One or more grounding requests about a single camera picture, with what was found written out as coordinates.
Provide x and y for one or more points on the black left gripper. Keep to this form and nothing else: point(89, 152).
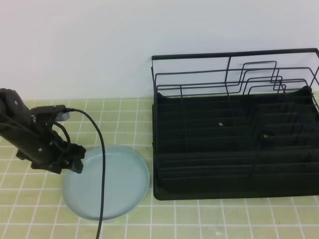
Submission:
point(47, 145)

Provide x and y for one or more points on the light blue round plate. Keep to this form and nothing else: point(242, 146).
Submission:
point(113, 193)

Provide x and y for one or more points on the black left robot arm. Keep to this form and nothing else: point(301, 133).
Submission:
point(15, 117)

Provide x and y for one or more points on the black drip tray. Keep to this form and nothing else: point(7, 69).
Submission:
point(243, 146)

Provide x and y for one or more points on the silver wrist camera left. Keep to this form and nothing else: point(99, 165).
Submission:
point(62, 116)

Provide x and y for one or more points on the black wire dish rack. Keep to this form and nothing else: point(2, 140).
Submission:
point(238, 73)

